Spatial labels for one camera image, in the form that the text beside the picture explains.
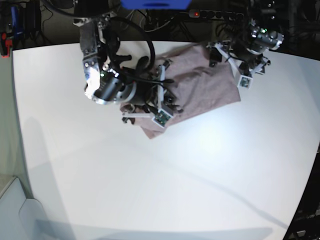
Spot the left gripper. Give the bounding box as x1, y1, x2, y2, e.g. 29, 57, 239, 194
209, 44, 265, 70

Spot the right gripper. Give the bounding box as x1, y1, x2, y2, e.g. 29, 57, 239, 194
124, 81, 159, 107

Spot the mauve t-shirt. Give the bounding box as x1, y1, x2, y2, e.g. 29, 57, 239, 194
130, 44, 241, 139

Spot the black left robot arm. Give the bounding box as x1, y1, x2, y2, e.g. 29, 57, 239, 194
207, 0, 285, 73

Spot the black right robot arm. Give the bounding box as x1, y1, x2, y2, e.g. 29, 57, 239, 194
43, 0, 161, 106

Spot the black power strip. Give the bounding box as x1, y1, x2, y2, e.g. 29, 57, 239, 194
186, 9, 245, 22

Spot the blue box overhead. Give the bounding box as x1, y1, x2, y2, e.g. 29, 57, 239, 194
120, 0, 191, 10

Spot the red and blue clamp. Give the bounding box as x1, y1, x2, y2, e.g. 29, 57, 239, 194
0, 6, 19, 58

